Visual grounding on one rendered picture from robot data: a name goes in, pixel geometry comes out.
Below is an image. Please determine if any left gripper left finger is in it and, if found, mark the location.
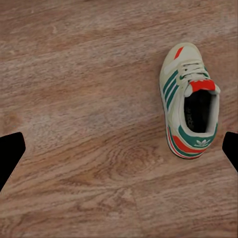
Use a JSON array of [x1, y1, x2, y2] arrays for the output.
[[0, 132, 26, 191]]

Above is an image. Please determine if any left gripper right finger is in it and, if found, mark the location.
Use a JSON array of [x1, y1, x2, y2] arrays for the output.
[[222, 132, 238, 172]]

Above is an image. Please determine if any gym shoe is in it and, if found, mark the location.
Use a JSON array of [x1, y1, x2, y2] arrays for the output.
[[159, 43, 221, 160]]

